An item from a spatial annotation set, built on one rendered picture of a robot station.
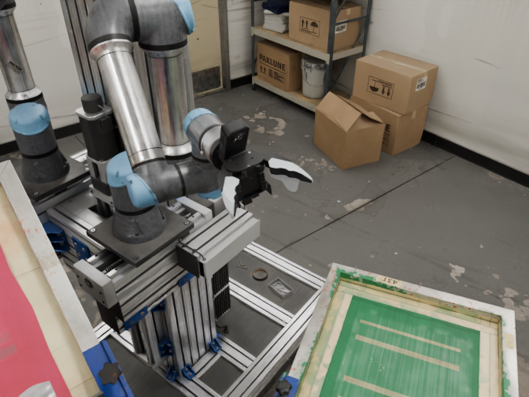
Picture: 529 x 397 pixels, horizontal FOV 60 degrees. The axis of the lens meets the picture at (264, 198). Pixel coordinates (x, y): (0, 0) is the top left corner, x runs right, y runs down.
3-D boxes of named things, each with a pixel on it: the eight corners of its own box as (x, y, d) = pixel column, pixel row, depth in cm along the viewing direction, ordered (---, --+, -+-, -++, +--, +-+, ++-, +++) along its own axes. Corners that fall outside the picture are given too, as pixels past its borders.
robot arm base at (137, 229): (143, 205, 144) (138, 178, 138) (177, 224, 136) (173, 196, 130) (102, 229, 134) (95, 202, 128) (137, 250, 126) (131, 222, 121)
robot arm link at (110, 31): (65, -21, 94) (138, 206, 91) (119, -25, 98) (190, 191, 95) (68, 11, 105) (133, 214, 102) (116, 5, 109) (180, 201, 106)
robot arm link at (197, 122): (215, 135, 106) (212, 102, 101) (235, 157, 98) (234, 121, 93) (183, 143, 103) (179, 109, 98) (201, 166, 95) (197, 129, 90)
